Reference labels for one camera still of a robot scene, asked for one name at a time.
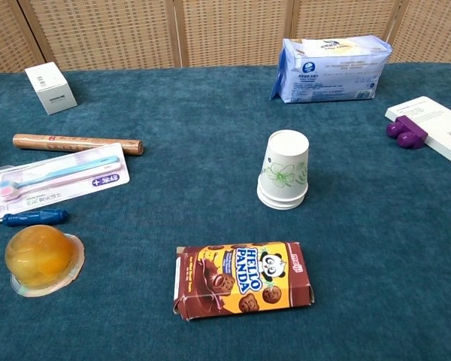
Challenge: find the blue green flower paper cup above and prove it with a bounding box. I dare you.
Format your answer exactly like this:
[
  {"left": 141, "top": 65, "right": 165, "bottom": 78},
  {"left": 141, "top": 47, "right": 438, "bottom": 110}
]
[{"left": 257, "top": 187, "right": 307, "bottom": 206}]

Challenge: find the Hello Panda biscuit box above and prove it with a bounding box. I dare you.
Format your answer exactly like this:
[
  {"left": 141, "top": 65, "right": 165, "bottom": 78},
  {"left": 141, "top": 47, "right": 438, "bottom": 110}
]
[{"left": 172, "top": 241, "right": 316, "bottom": 322}]

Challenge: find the teal table cloth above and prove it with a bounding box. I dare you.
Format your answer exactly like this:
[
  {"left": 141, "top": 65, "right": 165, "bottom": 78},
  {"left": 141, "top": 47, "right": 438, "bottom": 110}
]
[{"left": 0, "top": 62, "right": 451, "bottom": 361}]

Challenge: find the woven bamboo folding screen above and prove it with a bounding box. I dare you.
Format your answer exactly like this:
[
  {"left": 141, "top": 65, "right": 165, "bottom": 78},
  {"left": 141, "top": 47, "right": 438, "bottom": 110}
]
[{"left": 0, "top": 0, "right": 451, "bottom": 74}]

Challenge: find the blue tissue pack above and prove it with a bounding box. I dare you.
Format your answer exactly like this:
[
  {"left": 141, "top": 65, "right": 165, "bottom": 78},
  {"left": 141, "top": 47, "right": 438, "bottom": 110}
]
[{"left": 269, "top": 35, "right": 394, "bottom": 105}]

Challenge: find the brown wooden roll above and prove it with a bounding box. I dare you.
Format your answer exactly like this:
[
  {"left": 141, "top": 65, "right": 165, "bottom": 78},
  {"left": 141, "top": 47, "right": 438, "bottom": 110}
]
[{"left": 12, "top": 133, "right": 144, "bottom": 156}]

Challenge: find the toothbrush blister pack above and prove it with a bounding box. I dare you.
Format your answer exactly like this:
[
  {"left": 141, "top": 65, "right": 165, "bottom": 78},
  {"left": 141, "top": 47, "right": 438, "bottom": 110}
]
[{"left": 0, "top": 142, "right": 131, "bottom": 225}]

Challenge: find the purple toy block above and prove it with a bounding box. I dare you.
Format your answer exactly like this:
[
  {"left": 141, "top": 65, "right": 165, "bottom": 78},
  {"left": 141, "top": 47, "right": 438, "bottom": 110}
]
[{"left": 386, "top": 115, "right": 429, "bottom": 150}]

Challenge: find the blue marker pen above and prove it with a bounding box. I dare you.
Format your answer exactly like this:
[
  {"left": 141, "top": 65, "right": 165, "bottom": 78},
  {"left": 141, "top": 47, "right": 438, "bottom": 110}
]
[{"left": 2, "top": 208, "right": 68, "bottom": 228}]

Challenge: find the small white carton box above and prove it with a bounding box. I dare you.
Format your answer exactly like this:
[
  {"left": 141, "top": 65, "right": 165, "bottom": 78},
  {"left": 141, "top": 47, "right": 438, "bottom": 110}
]
[{"left": 24, "top": 62, "right": 78, "bottom": 116}]

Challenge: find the orange jelly cup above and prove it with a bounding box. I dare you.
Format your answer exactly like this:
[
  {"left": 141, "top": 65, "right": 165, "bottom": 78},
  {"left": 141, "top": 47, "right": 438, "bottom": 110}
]
[{"left": 4, "top": 224, "right": 86, "bottom": 298}]

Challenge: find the flat white box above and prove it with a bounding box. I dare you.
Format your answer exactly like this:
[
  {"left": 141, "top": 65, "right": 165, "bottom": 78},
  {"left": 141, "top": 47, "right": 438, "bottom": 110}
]
[{"left": 385, "top": 96, "right": 451, "bottom": 172}]

